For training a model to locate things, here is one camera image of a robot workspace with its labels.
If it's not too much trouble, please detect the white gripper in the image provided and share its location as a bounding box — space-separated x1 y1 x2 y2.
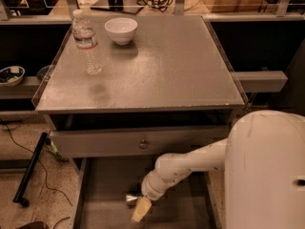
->
132 176 166 222

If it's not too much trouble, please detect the silver redbull can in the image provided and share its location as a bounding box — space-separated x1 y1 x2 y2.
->
126 192 142 206

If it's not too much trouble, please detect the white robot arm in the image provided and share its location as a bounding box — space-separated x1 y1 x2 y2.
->
132 110 305 229

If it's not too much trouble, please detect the middle grey open drawer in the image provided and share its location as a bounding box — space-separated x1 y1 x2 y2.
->
70 156 223 229

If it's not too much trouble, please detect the round brass drawer knob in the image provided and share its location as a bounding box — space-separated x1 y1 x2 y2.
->
139 139 149 150

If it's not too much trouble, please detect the top grey drawer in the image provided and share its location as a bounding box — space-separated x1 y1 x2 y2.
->
51 126 229 158

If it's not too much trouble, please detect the grey wooden drawer cabinet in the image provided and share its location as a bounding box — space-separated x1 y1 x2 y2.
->
36 15 245 229

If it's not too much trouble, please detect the black bar on floor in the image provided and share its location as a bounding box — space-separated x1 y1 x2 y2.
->
13 133 48 207

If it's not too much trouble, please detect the grey bench beam right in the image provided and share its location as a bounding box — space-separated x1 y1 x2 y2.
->
232 71 288 93

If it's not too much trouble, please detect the dark bowl on shelf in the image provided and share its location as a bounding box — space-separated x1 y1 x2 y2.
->
36 65 54 81

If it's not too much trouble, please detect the white ceramic bowl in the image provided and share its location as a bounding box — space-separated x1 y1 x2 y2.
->
105 17 138 45

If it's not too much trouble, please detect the white bowl with clutter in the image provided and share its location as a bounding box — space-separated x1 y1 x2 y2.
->
0 66 25 86

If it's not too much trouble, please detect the clear plastic water bottle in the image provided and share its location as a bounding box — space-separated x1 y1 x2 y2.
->
71 10 102 75

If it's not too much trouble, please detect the black monitor stand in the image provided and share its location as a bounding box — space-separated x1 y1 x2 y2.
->
91 0 143 14

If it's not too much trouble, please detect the black floor cable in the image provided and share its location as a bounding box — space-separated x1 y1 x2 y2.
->
0 119 74 229

